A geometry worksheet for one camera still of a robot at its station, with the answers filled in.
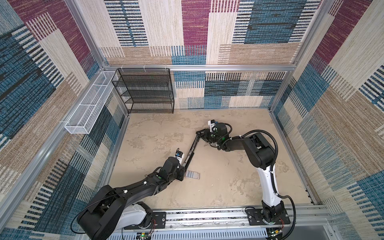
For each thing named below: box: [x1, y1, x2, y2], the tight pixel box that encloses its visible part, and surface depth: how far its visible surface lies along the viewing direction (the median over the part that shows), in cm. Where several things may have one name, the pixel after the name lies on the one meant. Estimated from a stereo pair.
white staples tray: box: [185, 170, 200, 180], surface depth 89 cm
